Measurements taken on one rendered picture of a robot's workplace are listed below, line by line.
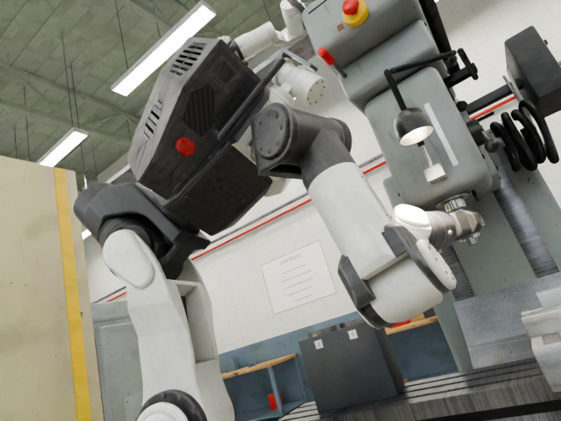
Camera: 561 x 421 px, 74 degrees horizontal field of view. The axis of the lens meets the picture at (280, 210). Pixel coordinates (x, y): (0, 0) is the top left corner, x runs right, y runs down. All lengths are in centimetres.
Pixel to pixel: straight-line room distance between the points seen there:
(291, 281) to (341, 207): 557
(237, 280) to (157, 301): 601
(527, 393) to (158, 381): 69
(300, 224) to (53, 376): 464
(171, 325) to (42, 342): 130
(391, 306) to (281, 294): 568
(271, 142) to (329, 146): 9
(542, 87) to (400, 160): 49
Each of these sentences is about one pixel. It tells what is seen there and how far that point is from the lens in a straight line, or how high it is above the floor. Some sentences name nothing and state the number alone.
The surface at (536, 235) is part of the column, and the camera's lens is 137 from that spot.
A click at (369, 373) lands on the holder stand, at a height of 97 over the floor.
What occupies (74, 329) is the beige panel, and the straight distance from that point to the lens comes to 207.
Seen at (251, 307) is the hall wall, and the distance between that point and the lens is 658.
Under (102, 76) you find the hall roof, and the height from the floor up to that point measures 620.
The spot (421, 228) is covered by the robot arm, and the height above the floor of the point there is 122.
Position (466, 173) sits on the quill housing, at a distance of 94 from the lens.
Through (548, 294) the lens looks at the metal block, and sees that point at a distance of 97.
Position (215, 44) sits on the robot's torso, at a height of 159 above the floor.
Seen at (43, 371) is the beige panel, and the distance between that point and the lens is 199.
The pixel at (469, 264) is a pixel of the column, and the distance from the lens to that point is 138.
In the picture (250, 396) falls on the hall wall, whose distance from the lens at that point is 686.
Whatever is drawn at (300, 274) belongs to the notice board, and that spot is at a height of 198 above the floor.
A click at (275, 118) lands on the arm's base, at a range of 59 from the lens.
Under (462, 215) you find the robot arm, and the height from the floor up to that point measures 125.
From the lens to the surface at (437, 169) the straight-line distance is 90.
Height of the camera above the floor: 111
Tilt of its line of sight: 19 degrees up
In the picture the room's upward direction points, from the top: 17 degrees counter-clockwise
